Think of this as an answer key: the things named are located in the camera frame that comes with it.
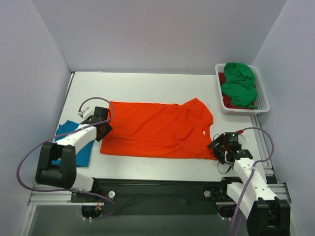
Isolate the orange t shirt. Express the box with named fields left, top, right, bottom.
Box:
left=100, top=98, right=216, bottom=160

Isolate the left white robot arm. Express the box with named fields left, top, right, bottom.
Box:
left=35, top=107, right=113, bottom=203

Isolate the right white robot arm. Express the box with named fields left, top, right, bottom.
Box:
left=208, top=130, right=290, bottom=236

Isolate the dark red t shirt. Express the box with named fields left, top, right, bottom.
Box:
left=219, top=72, right=233, bottom=109

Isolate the folded blue t shirt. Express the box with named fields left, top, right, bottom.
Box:
left=56, top=120, right=94, bottom=167

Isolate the white plastic basket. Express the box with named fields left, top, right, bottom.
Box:
left=215, top=63, right=270, bottom=116

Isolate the green t shirt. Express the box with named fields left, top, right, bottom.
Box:
left=221, top=62, right=258, bottom=110

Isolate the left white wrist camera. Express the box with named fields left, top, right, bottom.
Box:
left=78, top=107, right=94, bottom=119

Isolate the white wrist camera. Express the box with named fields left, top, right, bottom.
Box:
left=78, top=107, right=94, bottom=119
left=237, top=130, right=246, bottom=145

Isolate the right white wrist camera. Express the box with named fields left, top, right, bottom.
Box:
left=237, top=130, right=246, bottom=145

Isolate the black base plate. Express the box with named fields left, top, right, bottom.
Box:
left=70, top=177, right=236, bottom=217

